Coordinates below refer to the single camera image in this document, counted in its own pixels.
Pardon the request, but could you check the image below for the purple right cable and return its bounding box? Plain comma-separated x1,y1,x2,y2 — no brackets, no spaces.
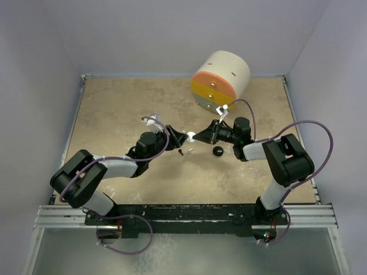
226,99,335,246

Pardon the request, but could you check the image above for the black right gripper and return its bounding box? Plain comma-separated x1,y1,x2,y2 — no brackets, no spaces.
194,119,239,145

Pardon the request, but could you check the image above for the aluminium frame rail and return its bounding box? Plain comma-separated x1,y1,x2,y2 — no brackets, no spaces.
35,204,338,233

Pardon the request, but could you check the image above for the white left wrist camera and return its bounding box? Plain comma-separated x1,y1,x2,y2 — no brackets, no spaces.
145,113,161,127

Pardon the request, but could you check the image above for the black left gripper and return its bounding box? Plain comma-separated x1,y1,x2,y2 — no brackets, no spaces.
146,124,187,162

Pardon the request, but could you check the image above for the white earbud charging case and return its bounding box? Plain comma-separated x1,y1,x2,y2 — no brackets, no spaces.
186,131,196,143

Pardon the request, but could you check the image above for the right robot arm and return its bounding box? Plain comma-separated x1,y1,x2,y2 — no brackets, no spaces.
193,117,315,224

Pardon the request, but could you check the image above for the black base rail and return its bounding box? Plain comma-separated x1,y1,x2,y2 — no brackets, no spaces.
85,203,289,240

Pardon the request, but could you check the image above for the black earbud charging case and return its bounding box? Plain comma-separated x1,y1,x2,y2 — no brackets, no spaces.
212,146,224,157

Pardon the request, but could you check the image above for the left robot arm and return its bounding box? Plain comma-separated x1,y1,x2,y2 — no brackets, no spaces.
50,125,190,225

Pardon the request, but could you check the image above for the round white drawer cabinet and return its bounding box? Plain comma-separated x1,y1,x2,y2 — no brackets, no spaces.
190,50,251,112

